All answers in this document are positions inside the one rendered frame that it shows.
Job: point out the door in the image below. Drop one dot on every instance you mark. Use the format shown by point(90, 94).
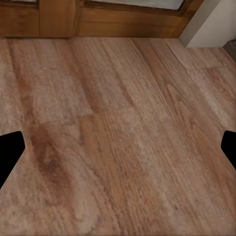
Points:
point(96, 18)

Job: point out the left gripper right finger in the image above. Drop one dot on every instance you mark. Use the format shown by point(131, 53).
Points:
point(228, 146)

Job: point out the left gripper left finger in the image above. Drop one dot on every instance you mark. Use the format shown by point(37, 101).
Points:
point(12, 146)

